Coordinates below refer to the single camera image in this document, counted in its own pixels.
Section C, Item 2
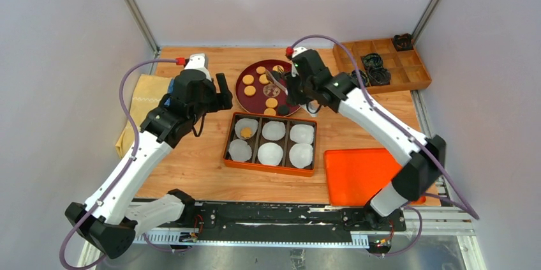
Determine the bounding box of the metal tongs white handle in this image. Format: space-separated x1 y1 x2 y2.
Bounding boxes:
265 70 288 95

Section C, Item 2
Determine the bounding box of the wooden compartment tray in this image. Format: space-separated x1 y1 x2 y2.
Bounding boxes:
343 38 432 94

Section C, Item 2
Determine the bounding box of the orange compartment cookie box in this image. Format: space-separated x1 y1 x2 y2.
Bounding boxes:
223 112 318 177

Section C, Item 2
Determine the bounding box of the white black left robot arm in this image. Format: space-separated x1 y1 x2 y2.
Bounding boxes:
65 53 232 259

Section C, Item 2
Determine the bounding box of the swirl butter cookie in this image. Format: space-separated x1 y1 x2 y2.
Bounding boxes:
240 127 253 139

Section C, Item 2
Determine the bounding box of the yellow blue folded towel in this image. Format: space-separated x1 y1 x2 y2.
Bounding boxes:
115 74 172 158

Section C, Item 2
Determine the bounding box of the dark patterned rolled item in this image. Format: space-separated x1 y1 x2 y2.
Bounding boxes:
350 70 369 88
392 33 414 52
367 66 392 86
361 53 383 70

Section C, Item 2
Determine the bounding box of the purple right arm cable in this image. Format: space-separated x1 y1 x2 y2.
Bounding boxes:
287 34 480 259

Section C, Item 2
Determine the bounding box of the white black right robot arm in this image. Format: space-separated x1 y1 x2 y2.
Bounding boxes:
283 47 446 230

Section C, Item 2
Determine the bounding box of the black sandwich cookie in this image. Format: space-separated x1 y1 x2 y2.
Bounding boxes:
276 105 290 116

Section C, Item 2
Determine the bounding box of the round yellow biscuit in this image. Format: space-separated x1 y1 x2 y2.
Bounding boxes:
242 75 255 86
259 74 269 85
265 98 278 109
244 86 256 97
263 108 277 116
272 65 285 73
256 66 267 75

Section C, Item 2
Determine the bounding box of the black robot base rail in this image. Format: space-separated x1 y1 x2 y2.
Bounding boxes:
91 200 474 256

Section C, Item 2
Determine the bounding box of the dark red round plate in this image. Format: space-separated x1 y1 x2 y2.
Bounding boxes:
235 59 300 116

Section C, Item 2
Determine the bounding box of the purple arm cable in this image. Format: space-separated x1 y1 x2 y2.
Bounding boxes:
287 34 480 259
59 58 187 270

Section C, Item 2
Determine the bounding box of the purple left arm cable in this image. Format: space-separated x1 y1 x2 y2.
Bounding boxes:
59 58 187 270

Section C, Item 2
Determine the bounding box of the orange box lid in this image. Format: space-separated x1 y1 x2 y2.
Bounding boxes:
323 148 401 207

